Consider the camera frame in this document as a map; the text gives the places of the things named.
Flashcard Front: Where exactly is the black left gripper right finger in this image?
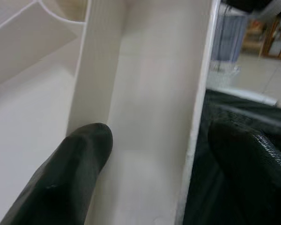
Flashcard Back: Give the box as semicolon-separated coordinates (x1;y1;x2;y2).
207;118;281;225

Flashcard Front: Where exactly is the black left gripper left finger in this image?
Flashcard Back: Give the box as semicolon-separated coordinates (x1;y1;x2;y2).
0;123;114;225

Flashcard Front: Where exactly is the white plastic children table top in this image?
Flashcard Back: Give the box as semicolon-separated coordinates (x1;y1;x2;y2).
0;0;220;225

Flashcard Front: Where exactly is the black tablecloth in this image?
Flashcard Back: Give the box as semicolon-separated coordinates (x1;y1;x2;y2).
182;89;281;225

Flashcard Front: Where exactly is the wooden glass door cabinet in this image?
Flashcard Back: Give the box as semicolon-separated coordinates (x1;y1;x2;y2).
242;16;281;60

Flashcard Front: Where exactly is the tall white standing appliance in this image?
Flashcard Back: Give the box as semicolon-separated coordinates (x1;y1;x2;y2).
212;14;247;63

